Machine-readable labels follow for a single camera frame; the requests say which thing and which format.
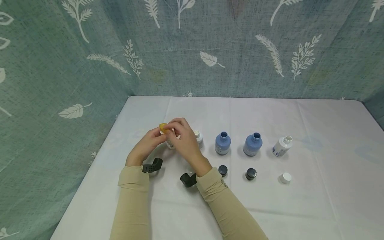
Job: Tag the person's left hand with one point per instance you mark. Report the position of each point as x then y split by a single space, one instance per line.
143 146

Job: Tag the white bottle cap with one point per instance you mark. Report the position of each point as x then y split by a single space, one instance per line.
285 177

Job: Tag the small white open bottle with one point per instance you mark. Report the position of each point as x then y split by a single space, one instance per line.
199 139

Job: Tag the person's right fingers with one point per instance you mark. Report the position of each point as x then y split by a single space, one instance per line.
179 126

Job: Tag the person's left fingers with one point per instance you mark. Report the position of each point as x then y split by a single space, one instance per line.
156 136

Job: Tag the person's left forearm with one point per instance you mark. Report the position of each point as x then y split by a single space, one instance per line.
132 203

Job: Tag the yellow bottle cap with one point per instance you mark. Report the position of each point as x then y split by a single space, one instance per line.
162 126

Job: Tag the blue open bottle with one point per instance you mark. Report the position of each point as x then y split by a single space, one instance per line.
223 144
253 145

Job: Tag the person's right hand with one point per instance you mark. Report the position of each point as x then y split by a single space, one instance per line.
187 145

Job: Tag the black bottle cap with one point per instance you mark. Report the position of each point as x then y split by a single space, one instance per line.
223 170
251 174

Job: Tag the white bottle with blue label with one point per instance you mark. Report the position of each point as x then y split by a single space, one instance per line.
281 147

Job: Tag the person's right forearm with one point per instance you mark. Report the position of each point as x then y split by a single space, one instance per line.
228 208

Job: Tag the black wrist band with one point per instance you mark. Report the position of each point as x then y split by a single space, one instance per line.
153 165
188 180

